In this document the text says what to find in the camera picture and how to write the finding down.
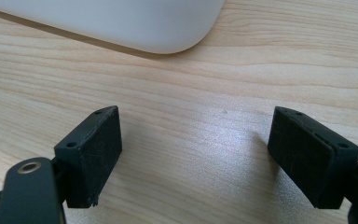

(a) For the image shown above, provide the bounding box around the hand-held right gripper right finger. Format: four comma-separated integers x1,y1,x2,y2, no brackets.
267,105,358,210

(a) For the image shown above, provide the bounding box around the white plastic bin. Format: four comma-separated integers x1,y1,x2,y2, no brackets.
0,0,226,55

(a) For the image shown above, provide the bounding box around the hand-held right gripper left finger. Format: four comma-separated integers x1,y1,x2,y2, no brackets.
53,105,123,209

